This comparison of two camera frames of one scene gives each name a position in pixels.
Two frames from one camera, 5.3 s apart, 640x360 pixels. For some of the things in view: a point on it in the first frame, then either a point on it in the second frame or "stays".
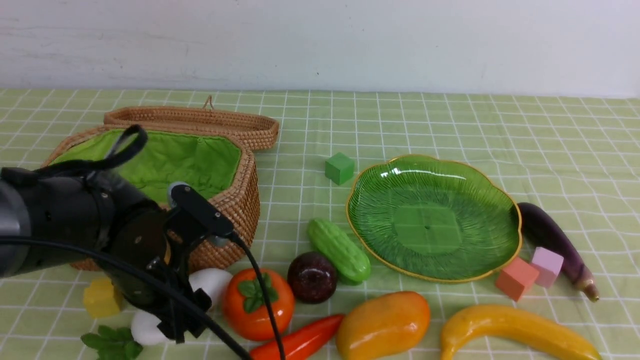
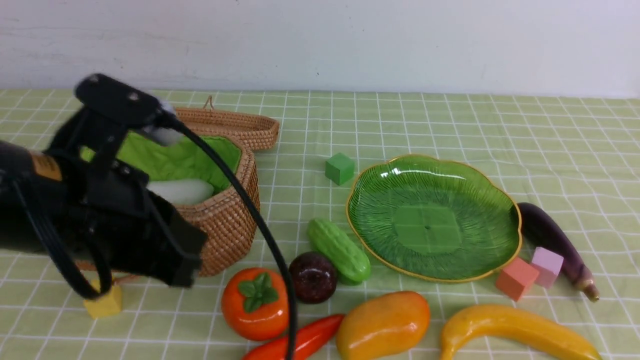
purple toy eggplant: x=540 y=231 stays
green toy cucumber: x=349 y=266 stays
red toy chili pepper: x=300 y=343 stays
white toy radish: x=217 y=283 → x=180 y=191
